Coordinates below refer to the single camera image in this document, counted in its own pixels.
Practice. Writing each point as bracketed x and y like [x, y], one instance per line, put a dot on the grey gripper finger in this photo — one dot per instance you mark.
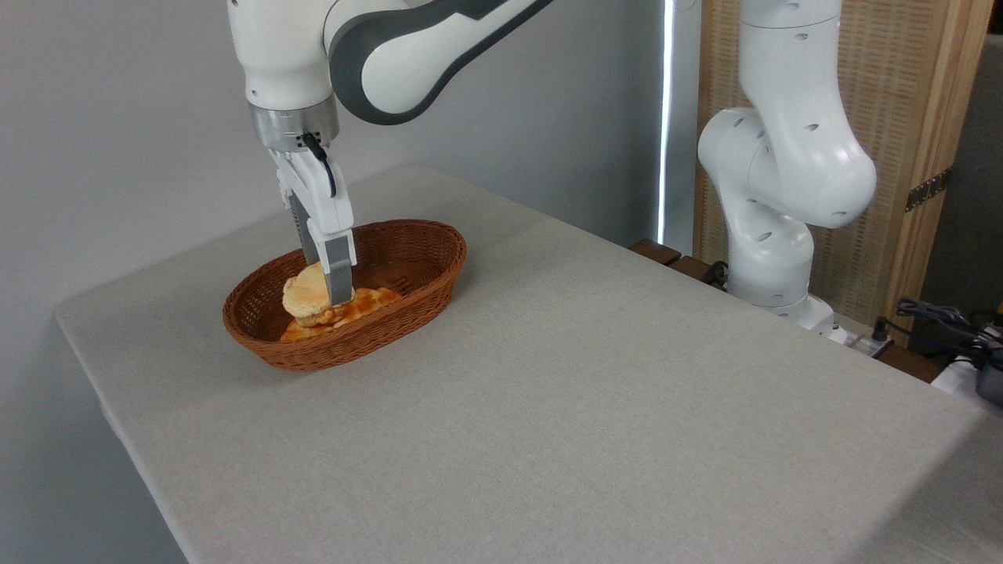
[303, 235]
[339, 270]

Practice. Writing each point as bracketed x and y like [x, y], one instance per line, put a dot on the metal screen hinge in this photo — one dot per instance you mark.
[928, 189]

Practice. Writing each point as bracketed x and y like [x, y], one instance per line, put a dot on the dark wooden bench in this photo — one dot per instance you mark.
[666, 254]

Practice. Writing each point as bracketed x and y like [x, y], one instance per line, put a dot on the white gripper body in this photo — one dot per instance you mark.
[321, 196]

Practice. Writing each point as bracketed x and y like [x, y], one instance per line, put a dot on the rattan and wood folding screen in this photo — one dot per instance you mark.
[901, 86]

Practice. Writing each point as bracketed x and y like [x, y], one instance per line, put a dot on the brown woven wicker basket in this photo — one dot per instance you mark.
[423, 266]

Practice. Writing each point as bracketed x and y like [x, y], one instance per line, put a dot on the flat orange glazed bread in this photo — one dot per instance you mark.
[372, 301]

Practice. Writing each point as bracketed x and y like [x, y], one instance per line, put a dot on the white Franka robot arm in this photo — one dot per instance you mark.
[791, 157]

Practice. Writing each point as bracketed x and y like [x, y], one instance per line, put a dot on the round golden bread roll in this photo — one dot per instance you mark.
[307, 298]

